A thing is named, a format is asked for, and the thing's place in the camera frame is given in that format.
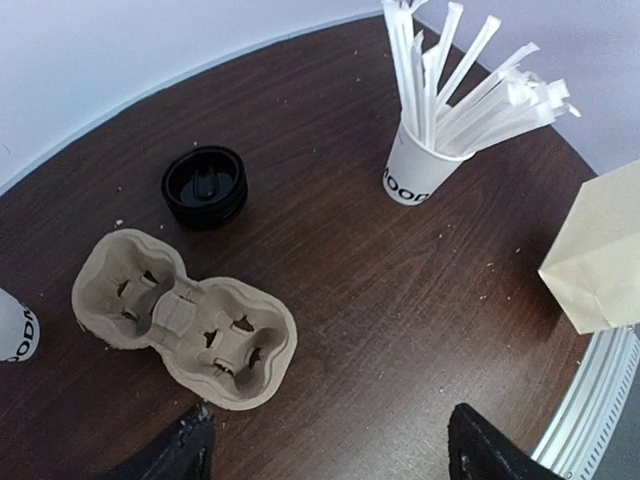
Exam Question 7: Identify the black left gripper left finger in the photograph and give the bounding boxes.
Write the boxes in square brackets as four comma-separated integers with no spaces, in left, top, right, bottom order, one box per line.
[104,402,216,479]

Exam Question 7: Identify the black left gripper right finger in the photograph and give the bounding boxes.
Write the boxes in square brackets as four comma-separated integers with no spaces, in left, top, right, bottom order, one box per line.
[448,403,560,480]

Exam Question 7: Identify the brown pulp cup carrier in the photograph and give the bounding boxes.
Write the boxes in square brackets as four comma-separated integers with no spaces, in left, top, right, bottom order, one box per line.
[71,229,298,411]

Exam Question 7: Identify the brown paper takeout bag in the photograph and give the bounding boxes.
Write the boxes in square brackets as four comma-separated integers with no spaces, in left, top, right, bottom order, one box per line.
[538,161,639,334]

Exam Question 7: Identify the stack of white paper cups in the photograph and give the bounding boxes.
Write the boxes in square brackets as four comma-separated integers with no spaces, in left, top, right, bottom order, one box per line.
[0,289,41,362]

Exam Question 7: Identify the stack of black cup lids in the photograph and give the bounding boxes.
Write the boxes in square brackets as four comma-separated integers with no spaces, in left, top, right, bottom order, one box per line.
[160,145,249,230]

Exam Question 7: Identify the white cup holding straws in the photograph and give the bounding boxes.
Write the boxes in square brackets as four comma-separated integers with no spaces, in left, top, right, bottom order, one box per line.
[382,121,475,207]

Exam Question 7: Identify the aluminium front rail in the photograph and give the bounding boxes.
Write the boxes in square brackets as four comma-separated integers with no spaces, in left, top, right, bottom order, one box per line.
[531,327,639,480]

